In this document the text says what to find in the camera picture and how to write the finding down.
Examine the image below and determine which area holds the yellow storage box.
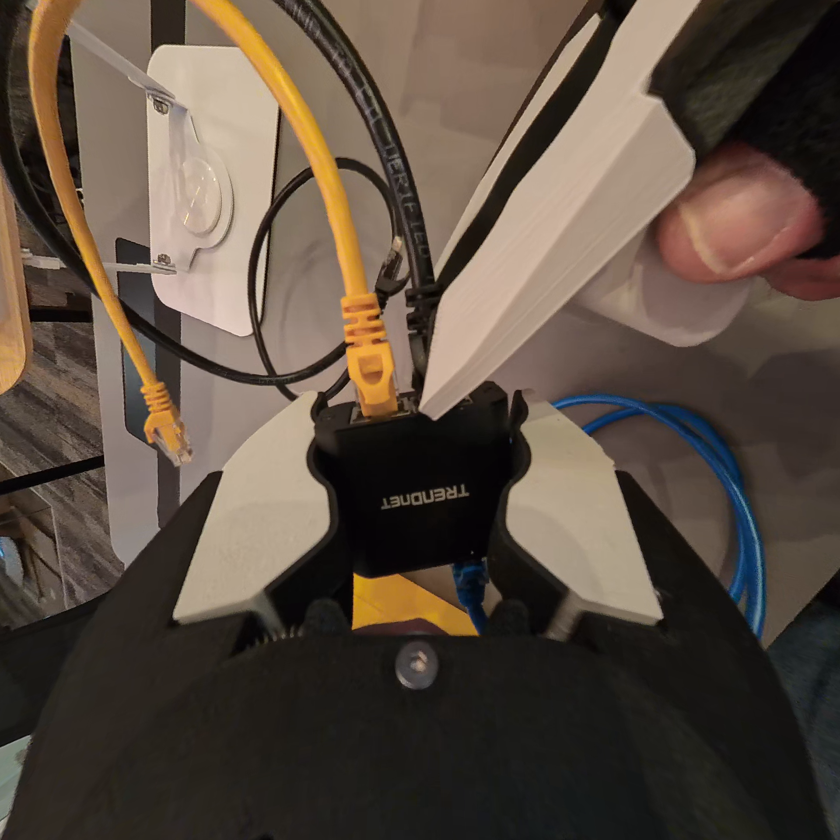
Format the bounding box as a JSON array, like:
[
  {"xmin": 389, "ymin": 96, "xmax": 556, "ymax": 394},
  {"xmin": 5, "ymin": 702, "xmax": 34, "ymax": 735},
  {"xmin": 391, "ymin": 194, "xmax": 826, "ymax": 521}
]
[{"xmin": 353, "ymin": 571, "xmax": 479, "ymax": 636}]

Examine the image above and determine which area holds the blue ethernet cable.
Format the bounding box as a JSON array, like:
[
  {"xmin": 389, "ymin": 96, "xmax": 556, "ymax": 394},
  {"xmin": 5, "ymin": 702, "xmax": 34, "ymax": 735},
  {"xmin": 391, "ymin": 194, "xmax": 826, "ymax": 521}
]
[{"xmin": 453, "ymin": 394, "xmax": 769, "ymax": 641}]

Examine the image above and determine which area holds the wooden board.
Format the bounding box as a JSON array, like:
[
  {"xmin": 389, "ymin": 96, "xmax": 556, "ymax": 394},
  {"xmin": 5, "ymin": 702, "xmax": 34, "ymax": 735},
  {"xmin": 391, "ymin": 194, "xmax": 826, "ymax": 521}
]
[{"xmin": 0, "ymin": 174, "xmax": 34, "ymax": 396}]

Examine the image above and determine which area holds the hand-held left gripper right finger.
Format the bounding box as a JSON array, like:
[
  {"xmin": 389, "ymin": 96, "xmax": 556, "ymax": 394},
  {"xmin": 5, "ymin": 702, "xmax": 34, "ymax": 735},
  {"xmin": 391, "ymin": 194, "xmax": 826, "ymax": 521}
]
[{"xmin": 489, "ymin": 388, "xmax": 664, "ymax": 641}]

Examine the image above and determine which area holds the black ethernet cable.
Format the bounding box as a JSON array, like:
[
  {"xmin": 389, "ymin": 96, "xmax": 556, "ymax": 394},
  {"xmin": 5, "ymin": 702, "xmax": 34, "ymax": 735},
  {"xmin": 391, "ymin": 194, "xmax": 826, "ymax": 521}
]
[{"xmin": 0, "ymin": 0, "xmax": 437, "ymax": 395}]

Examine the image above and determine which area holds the thin black cable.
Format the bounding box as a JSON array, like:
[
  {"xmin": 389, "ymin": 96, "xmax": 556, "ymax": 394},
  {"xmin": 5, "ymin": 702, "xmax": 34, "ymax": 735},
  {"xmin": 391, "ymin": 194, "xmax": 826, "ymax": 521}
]
[{"xmin": 251, "ymin": 159, "xmax": 408, "ymax": 404}]

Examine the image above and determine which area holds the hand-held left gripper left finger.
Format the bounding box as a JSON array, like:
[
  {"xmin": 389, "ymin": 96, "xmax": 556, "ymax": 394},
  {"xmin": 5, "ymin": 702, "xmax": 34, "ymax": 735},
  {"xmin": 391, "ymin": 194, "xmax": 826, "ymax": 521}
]
[{"xmin": 172, "ymin": 390, "xmax": 352, "ymax": 624}]

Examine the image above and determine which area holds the person's right hand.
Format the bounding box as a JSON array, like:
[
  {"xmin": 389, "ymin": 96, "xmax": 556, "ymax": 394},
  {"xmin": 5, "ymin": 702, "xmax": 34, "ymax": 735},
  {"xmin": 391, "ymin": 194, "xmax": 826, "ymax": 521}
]
[{"xmin": 658, "ymin": 141, "xmax": 840, "ymax": 303}]

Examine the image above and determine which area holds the yellow ethernet cable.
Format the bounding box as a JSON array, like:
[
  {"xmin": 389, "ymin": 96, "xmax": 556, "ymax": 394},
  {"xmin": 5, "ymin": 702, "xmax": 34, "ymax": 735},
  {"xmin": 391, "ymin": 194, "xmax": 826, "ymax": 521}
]
[{"xmin": 26, "ymin": 0, "xmax": 403, "ymax": 468}]

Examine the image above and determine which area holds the clear plastic bracket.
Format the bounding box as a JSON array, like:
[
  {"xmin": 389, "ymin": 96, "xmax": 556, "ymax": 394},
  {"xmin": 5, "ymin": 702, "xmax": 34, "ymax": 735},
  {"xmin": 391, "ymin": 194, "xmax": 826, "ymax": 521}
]
[{"xmin": 69, "ymin": 20, "xmax": 235, "ymax": 277}]

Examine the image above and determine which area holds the black network switch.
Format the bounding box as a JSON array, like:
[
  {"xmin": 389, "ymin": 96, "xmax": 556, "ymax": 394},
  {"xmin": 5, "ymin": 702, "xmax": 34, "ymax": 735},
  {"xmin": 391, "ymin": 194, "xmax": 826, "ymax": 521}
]
[{"xmin": 314, "ymin": 381, "xmax": 514, "ymax": 580}]

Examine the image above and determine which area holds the white mounting plate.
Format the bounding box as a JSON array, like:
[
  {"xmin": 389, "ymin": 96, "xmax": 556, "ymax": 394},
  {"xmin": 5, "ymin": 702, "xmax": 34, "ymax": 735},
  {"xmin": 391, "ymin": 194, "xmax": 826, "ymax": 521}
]
[{"xmin": 146, "ymin": 45, "xmax": 282, "ymax": 338}]

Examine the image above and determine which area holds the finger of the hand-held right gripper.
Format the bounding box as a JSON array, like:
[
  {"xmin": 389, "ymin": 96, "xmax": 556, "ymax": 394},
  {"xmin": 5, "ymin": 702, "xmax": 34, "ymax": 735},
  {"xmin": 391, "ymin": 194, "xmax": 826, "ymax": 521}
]
[
  {"xmin": 434, "ymin": 12, "xmax": 597, "ymax": 271},
  {"xmin": 419, "ymin": 0, "xmax": 704, "ymax": 420}
]

